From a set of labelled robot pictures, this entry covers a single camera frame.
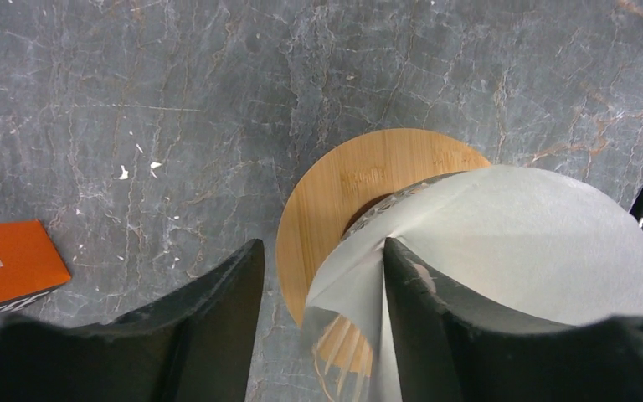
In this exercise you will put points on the white paper coffee filter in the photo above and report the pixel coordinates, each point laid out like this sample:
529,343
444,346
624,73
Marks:
536,241

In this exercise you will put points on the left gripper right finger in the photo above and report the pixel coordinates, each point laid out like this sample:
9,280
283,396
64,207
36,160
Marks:
454,344

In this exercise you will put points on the orange coffee filter box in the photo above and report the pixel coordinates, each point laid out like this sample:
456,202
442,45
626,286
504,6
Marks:
30,265

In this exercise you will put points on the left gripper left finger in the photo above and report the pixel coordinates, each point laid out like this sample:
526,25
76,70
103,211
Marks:
194,344

